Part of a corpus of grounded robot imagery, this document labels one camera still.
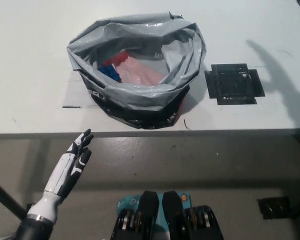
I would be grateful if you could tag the white and black left hand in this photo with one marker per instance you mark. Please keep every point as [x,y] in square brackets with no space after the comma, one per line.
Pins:
[60,180]

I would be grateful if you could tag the grey plastic bag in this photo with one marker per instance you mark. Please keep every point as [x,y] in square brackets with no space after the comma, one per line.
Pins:
[145,97]

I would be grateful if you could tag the black diagonal strut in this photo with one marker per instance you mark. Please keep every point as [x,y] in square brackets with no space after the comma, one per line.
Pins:
[5,197]

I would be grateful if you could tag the clear tape patch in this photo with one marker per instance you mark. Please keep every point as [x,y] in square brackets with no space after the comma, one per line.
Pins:
[77,92]

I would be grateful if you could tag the black tape square marker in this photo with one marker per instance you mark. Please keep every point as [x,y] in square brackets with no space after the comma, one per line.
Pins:
[232,85]

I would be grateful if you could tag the black and teal robot torso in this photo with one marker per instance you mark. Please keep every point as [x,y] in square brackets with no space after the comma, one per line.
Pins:
[170,217]

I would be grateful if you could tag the red plastic piece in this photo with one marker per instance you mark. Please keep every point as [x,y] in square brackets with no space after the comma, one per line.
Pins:
[120,58]

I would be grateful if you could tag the pink plastic sheet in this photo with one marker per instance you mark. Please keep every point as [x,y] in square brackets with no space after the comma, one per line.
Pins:
[142,72]

